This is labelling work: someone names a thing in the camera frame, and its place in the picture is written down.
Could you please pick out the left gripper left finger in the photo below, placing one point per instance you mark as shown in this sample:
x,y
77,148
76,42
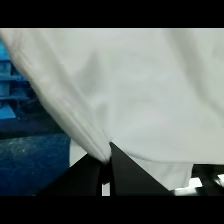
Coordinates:
x,y
80,180

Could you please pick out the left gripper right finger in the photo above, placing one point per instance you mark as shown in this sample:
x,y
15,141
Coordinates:
x,y
130,176

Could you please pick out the white garment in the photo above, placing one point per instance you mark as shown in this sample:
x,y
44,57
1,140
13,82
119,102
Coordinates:
x,y
140,90

